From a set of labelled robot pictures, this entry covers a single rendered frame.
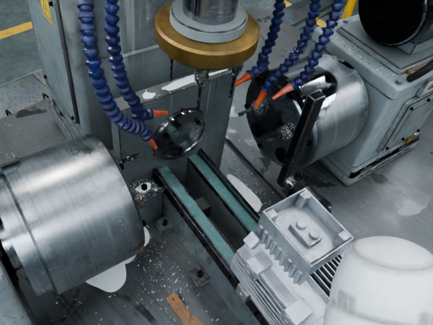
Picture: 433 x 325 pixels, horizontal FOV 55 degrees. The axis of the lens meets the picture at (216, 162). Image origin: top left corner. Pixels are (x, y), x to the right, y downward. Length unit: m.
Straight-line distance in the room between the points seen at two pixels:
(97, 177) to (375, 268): 0.47
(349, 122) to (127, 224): 0.56
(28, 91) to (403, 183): 1.58
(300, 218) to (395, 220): 0.56
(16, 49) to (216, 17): 2.51
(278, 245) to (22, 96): 1.56
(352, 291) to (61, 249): 0.46
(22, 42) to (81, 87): 2.26
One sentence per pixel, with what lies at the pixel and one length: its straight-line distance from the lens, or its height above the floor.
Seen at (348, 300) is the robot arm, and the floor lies 1.37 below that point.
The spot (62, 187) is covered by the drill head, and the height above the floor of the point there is 1.16.
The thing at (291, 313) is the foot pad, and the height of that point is 1.08.
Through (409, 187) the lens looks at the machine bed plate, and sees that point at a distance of 1.37.
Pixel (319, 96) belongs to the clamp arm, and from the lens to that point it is 0.78.
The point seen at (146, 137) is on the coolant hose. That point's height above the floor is 1.17.
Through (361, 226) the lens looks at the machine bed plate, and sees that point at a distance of 1.21.
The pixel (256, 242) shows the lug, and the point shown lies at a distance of 0.74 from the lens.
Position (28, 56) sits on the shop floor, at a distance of 3.04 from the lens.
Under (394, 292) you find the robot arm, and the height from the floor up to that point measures 1.40.
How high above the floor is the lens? 1.71
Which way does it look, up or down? 48 degrees down
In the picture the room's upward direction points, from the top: 10 degrees clockwise
